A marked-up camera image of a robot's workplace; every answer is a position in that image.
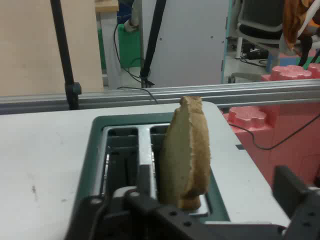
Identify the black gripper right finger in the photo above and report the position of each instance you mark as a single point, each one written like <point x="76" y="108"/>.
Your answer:
<point x="292" y="195"/>

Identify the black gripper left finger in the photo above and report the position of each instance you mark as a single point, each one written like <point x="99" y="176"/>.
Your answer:
<point x="150" y="212"/>

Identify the brown toast slice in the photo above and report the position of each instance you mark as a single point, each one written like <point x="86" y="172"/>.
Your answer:
<point x="180" y="155"/>

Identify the pink foam block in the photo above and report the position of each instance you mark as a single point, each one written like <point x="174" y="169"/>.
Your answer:
<point x="290" y="72"/>
<point x="287" y="130"/>

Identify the black tape piece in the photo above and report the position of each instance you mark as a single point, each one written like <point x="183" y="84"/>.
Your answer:
<point x="240" y="147"/>

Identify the dark green two-slot toaster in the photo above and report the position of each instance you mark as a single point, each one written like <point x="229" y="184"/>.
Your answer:
<point x="96" y="150"/>

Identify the green plastic box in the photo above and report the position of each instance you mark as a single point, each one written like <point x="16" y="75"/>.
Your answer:
<point x="128" y="47"/>

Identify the grey metal cabinet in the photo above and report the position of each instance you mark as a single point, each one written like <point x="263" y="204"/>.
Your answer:
<point x="187" y="50"/>

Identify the grey mesh office chair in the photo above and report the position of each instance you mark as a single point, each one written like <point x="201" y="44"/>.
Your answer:
<point x="260" y="27"/>

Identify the orange brown cloth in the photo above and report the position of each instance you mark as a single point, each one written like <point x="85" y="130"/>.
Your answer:
<point x="293" y="22"/>

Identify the black tripod leg with clamp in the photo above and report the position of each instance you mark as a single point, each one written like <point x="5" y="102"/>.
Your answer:
<point x="62" y="50"/>

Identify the aluminium frame rail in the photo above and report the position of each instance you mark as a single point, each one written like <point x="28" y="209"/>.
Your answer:
<point x="225" y="92"/>

